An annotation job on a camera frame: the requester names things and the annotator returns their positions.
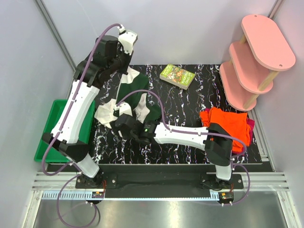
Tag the pink three-tier shelf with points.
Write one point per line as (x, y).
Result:
(255, 61)

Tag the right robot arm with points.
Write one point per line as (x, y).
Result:
(213, 140)

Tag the white and green t-shirt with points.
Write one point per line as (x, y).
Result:
(138, 102)

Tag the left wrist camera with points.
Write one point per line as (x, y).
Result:
(127, 38)

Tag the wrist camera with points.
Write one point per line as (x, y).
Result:
(123, 108)
(127, 38)

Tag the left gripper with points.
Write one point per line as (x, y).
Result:
(128, 58)

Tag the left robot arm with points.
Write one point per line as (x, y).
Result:
(109, 55)

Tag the green paperback book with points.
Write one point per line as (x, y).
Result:
(177, 76)

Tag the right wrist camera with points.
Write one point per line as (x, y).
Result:
(123, 108)

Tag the magenta folded t-shirt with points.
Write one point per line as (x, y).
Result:
(250, 123)

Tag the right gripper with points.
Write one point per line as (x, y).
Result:
(124, 136)

